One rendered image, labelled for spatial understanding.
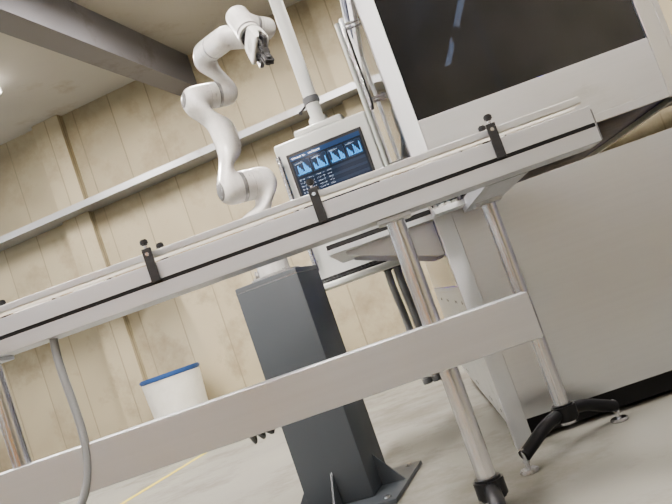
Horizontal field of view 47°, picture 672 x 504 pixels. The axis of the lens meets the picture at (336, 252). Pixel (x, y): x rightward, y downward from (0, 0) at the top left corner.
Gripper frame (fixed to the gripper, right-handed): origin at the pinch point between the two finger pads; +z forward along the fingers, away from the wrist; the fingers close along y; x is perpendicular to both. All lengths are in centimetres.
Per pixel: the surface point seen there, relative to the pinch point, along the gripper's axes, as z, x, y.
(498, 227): 59, 62, -33
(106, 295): 61, -63, -32
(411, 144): 12, 54, -30
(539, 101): 23, 96, -10
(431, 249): 35, 58, -62
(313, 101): -101, 69, -80
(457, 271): 50, 60, -60
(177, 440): 93, -52, -56
